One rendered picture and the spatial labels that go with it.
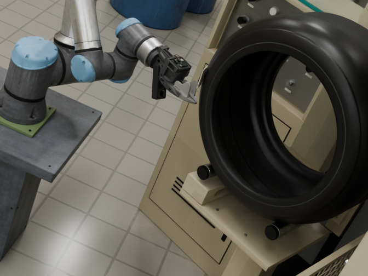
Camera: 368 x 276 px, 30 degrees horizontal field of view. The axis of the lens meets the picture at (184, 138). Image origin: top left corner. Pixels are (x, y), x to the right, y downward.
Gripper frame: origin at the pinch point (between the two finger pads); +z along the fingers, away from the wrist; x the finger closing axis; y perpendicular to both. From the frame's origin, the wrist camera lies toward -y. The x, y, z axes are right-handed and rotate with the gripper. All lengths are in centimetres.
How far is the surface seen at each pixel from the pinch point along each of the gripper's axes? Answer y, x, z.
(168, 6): -104, 218, -178
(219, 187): -11.7, -4.2, 25.2
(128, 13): -121, 201, -195
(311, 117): 10.7, 27.0, 25.5
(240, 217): -16.3, -0.8, 35.3
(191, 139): -54, 59, -24
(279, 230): -3, -9, 49
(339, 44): 49, -8, 32
